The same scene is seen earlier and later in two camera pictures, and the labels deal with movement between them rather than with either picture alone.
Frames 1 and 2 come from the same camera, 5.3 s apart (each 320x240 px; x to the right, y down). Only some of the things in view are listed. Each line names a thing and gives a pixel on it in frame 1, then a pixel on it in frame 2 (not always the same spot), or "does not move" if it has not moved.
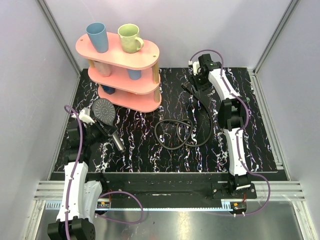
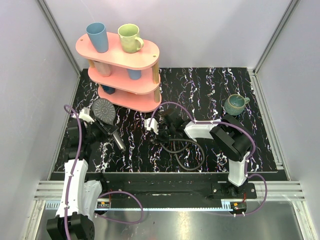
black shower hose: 191,125 to 187,147
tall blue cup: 98,34 does not move
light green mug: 130,43 does not move
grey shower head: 104,112 does not move
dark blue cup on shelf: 108,90 does not move
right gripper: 192,79 to 160,138
